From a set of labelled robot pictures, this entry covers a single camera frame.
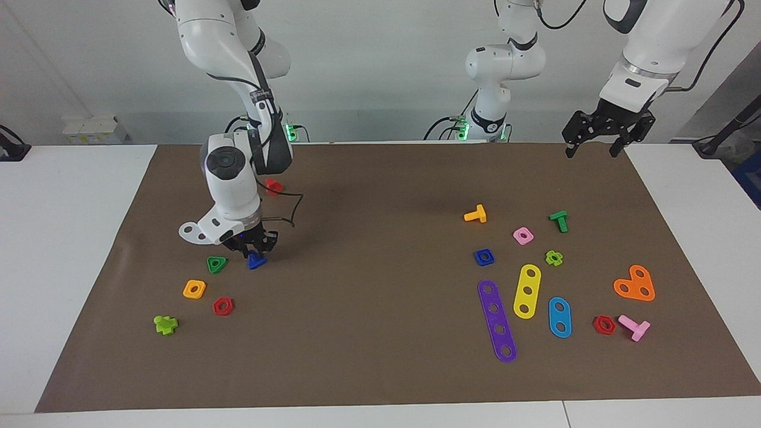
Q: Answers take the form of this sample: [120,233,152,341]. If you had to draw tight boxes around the brown table mat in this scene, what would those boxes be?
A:
[34,143,761,414]

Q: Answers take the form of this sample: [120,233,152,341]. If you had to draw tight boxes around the blue crate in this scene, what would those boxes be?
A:
[731,152,761,210]

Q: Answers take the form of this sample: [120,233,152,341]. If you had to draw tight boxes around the orange heart hole plate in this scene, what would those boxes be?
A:
[613,265,656,303]

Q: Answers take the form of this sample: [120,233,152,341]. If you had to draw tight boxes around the yellow three-hole plate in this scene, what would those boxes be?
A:
[513,264,542,320]

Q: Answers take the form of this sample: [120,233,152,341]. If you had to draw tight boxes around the blue two-hole plate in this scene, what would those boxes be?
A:
[548,297,573,339]

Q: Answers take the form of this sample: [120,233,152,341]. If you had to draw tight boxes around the pink toy screw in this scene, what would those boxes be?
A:
[618,315,651,342]

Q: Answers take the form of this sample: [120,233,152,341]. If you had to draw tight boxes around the purple four-hole plate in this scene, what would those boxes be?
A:
[477,279,518,363]

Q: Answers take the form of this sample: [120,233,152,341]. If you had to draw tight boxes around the black table clamp device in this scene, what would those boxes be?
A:
[0,125,32,162]

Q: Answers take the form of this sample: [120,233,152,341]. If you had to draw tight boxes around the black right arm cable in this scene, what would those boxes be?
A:
[205,51,305,228]

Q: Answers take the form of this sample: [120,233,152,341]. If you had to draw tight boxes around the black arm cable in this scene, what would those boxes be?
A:
[535,0,747,93]
[205,51,305,228]

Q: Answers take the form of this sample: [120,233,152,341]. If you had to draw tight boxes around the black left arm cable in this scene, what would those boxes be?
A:
[535,0,747,93]

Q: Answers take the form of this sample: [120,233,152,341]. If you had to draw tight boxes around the black stand with cable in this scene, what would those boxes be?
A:
[693,110,761,158]

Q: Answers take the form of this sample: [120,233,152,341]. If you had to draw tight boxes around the black right base cables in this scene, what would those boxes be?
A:
[224,115,311,143]

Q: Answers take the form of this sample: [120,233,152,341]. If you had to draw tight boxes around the black base cables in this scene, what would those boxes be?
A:
[423,115,476,141]
[224,115,311,143]

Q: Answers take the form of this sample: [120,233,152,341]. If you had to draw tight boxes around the black left base cables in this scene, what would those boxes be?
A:
[423,115,476,141]

